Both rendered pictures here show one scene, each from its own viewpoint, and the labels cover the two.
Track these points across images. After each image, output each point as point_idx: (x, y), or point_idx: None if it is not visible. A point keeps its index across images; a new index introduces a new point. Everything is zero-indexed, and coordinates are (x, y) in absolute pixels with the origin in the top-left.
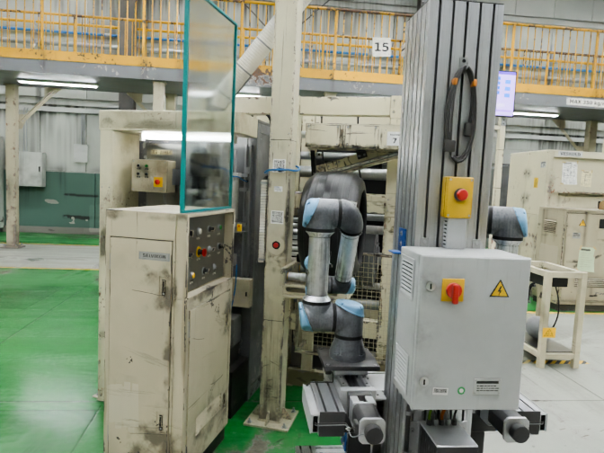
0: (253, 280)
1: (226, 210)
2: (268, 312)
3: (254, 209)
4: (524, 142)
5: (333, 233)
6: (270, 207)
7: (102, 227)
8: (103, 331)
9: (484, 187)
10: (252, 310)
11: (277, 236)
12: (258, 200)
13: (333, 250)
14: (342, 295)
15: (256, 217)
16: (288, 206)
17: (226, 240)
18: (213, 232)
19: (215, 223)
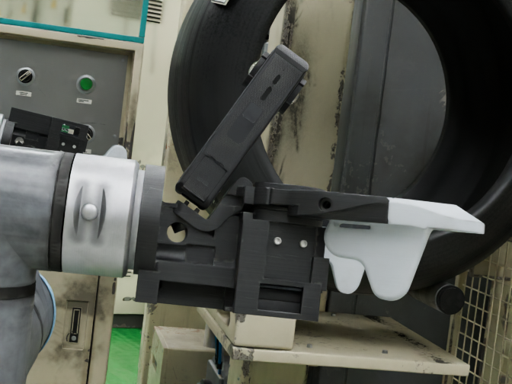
0: (344, 299)
1: (86, 38)
2: (232, 365)
3: (356, 89)
4: None
5: (178, 82)
6: (268, 52)
7: (165, 133)
8: (141, 346)
9: None
10: (328, 383)
11: (263, 139)
12: (390, 68)
13: (184, 145)
14: (232, 325)
15: (370, 116)
16: (286, 43)
17: (124, 127)
18: (52, 91)
19: (65, 70)
